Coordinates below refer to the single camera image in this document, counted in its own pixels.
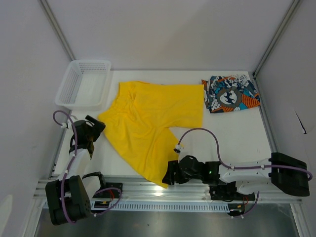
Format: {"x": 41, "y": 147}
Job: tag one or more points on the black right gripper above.
{"x": 169, "y": 177}

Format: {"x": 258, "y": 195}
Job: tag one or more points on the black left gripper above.
{"x": 97, "y": 128}

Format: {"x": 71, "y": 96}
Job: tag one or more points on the yellow shorts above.
{"x": 139, "y": 119}

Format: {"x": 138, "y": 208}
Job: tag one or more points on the colourful patterned shorts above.
{"x": 224, "y": 94}

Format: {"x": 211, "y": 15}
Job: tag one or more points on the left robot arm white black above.
{"x": 69, "y": 196}

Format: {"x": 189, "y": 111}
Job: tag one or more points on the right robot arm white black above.
{"x": 280, "y": 172}

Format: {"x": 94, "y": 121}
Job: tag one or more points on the white plastic basket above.
{"x": 83, "y": 86}

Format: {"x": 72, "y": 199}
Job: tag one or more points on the slotted grey cable duct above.
{"x": 204, "y": 207}

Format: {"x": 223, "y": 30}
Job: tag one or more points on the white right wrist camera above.
{"x": 178, "y": 148}

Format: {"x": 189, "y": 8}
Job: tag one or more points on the aluminium mounting rail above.
{"x": 139, "y": 189}

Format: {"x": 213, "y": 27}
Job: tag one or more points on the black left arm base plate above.
{"x": 113, "y": 192}

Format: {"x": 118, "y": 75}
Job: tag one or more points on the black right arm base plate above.
{"x": 228, "y": 192}

